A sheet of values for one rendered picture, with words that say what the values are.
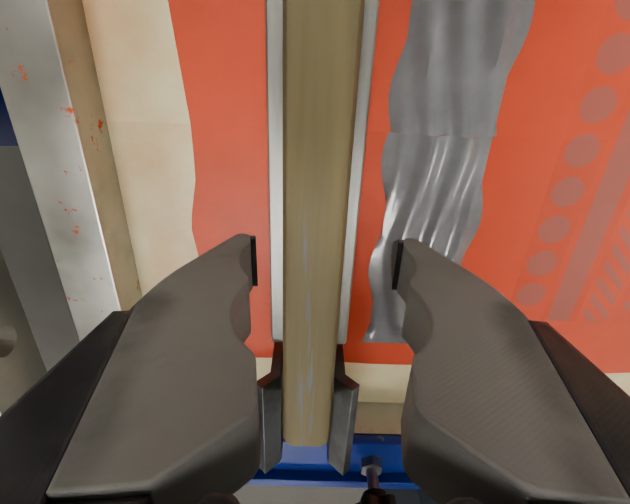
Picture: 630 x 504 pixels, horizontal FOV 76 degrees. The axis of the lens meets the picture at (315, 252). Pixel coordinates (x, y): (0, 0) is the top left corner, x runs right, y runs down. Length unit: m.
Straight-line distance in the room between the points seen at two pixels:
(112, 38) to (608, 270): 0.39
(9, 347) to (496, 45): 0.37
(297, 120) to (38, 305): 1.72
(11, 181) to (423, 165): 1.45
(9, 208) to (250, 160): 1.42
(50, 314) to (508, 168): 1.72
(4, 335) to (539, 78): 0.40
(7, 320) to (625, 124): 0.43
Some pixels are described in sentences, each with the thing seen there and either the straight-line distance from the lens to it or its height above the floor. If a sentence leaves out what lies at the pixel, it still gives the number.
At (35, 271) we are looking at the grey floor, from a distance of 1.75.
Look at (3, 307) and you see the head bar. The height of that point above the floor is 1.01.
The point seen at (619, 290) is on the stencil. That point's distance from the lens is 0.41.
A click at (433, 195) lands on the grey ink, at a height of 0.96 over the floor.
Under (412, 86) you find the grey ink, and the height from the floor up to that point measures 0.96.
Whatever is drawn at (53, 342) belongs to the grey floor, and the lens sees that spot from 1.94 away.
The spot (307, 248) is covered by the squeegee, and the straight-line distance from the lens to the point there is 0.19.
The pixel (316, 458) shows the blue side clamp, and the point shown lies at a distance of 0.40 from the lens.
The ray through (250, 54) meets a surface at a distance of 0.27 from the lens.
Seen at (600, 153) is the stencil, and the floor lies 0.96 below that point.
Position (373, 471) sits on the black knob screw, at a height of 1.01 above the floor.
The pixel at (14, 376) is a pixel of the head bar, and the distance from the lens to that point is 0.36.
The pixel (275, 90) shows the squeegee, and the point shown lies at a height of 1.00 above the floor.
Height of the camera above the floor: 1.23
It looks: 61 degrees down
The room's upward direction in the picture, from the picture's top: 180 degrees counter-clockwise
